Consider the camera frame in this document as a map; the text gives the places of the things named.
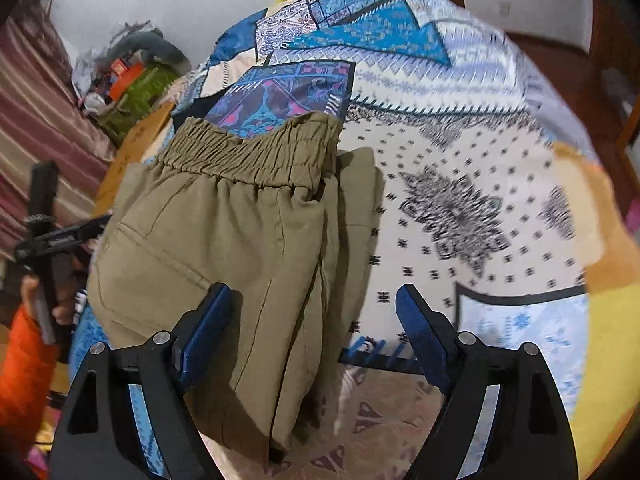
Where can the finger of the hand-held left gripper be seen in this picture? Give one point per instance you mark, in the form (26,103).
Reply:
(90,231)

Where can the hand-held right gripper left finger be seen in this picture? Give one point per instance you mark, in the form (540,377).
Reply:
(205,330)

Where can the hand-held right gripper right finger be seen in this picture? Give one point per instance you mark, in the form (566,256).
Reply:
(420,330)

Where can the khaki pants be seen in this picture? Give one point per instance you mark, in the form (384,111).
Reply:
(200,240)

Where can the orange-sleeved left forearm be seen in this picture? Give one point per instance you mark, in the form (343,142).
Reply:
(25,375)

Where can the person's left hand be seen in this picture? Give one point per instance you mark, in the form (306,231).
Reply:
(64,312)

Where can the pink striped curtain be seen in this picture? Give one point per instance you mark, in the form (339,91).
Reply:
(40,110)

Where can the brown cardboard board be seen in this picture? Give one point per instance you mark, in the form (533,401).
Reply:
(140,140)

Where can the grey clothes pile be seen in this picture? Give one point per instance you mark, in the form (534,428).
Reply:
(87,65)

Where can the orange box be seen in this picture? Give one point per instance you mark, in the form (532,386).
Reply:
(122,77)

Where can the blue patchwork blanket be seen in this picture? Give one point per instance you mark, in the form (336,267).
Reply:
(450,160)

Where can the grey bolster pillow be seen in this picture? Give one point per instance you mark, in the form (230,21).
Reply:
(160,47)

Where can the white wall socket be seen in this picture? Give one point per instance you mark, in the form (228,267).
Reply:
(505,8)

